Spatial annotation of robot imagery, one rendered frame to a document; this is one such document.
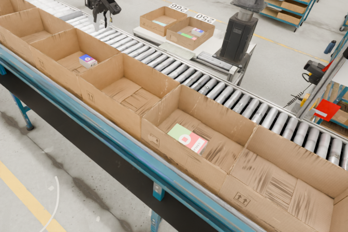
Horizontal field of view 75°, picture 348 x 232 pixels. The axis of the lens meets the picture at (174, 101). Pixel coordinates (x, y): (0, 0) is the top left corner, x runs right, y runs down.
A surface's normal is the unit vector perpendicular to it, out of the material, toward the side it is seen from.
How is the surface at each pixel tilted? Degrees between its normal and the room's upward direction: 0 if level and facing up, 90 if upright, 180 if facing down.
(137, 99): 0
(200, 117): 89
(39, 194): 0
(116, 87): 0
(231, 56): 90
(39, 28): 89
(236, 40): 90
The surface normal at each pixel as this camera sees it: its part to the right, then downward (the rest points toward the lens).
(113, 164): 0.11, -0.72
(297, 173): -0.58, 0.50
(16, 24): 0.81, 0.46
